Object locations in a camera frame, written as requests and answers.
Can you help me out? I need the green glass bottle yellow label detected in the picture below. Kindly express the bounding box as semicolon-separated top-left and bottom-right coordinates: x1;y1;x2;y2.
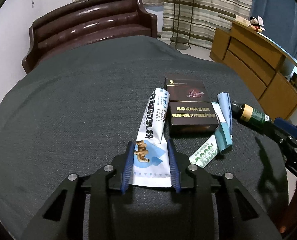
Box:
231;101;272;125

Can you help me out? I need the light blue toothpaste box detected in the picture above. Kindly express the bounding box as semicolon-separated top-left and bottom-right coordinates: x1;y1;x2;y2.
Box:
212;92;232;155

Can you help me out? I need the white green small tube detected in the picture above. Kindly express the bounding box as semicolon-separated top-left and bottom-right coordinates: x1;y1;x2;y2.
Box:
189;134;218;168

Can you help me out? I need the dark cigarette carton box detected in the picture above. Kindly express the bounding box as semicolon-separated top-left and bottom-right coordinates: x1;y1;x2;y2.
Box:
165;73;219;138

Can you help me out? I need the white blue milk powder sachet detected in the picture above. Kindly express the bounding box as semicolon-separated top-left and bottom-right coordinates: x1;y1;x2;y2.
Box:
130;88;172;188

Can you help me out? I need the white blue toothpaste tube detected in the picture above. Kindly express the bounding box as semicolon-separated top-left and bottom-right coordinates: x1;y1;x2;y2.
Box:
212;102;226;127

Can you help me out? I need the wooden sideboard cabinet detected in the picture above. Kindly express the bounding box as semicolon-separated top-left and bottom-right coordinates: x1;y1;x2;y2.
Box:
210;20;297;120

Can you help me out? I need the dark grey tablecloth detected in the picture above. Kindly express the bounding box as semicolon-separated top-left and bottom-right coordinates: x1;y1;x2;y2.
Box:
0;36;288;239

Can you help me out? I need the blue curtain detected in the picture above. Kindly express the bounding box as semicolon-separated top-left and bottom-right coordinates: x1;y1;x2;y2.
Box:
250;0;297;59

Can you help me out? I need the Mickey Mouse plush toy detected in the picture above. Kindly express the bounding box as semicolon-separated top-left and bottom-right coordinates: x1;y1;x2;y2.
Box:
249;16;265;33

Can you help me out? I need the small cardboard box on sideboard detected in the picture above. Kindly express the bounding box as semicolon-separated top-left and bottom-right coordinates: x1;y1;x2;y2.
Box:
235;15;250;27

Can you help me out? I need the black metal plant stand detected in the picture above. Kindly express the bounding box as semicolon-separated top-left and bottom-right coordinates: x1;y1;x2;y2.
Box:
169;0;195;50

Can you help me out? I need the striped beige curtain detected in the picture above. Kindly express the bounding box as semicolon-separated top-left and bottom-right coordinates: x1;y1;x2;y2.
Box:
161;0;252;49

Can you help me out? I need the dark brown leather sofa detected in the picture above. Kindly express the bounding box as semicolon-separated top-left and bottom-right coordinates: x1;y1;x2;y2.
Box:
22;0;158;73

